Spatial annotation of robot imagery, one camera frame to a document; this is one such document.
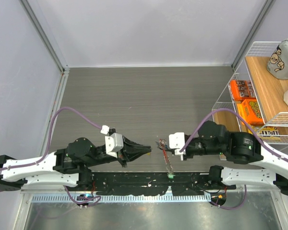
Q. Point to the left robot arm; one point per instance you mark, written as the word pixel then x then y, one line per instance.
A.
pixel 70 167

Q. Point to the orange snack box top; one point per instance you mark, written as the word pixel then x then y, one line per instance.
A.
pixel 241 90

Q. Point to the white wire shelf rack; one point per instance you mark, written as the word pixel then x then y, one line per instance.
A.
pixel 268 90

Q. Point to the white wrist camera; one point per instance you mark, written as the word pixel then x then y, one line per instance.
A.
pixel 113 141
pixel 176 142

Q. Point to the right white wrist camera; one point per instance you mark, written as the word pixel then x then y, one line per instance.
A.
pixel 176 142

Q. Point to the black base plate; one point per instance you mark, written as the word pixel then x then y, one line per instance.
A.
pixel 152 184

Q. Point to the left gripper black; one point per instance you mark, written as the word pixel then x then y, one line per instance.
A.
pixel 129 153

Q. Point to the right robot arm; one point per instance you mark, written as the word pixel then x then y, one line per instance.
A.
pixel 238 148

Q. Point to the green key tag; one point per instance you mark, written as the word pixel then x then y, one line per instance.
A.
pixel 170 176

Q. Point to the orange yellow snack box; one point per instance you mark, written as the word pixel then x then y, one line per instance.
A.
pixel 249 110

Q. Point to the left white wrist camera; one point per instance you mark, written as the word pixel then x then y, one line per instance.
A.
pixel 113 141

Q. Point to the yellow snack bag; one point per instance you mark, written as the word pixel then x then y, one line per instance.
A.
pixel 268 133

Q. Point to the grey printed pouch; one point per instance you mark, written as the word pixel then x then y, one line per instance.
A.
pixel 278 61

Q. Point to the white slotted cable duct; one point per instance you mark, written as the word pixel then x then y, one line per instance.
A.
pixel 166 198

